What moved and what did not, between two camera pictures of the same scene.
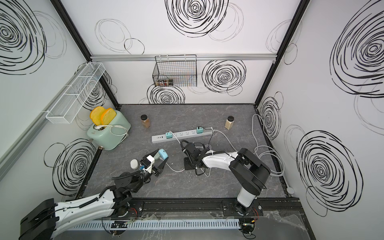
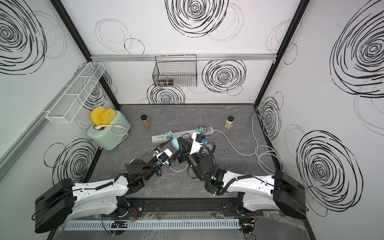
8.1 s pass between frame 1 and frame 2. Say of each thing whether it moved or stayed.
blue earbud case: moved
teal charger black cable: stayed
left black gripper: moved
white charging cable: stayed
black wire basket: stayed
